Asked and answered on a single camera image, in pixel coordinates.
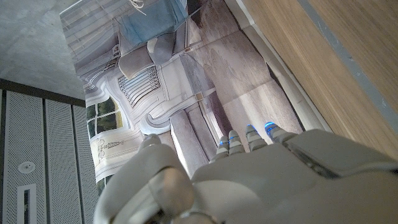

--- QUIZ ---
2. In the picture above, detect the printed room backdrop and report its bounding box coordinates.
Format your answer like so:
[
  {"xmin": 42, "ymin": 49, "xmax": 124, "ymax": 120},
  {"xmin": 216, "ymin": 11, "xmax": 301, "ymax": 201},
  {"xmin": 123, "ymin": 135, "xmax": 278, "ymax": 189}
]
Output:
[{"xmin": 60, "ymin": 0, "xmax": 332, "ymax": 194}]

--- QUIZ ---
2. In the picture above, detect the white ceiling slot vent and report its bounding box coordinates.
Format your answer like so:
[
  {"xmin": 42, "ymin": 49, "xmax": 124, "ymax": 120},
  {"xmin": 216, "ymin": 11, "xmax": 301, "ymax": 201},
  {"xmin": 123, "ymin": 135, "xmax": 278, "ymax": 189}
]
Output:
[{"xmin": 17, "ymin": 184, "xmax": 37, "ymax": 224}]

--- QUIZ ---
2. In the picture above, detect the white round ceiling detector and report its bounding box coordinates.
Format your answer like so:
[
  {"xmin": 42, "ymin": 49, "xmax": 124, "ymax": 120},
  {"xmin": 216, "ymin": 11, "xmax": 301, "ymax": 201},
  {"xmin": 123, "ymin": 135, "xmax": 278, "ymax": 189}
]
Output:
[{"xmin": 17, "ymin": 161, "xmax": 36, "ymax": 174}]

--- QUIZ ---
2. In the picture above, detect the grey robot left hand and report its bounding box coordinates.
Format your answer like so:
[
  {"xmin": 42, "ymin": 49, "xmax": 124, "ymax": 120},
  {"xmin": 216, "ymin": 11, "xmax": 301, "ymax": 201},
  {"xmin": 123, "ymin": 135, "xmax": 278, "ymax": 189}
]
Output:
[{"xmin": 93, "ymin": 121, "xmax": 398, "ymax": 224}]

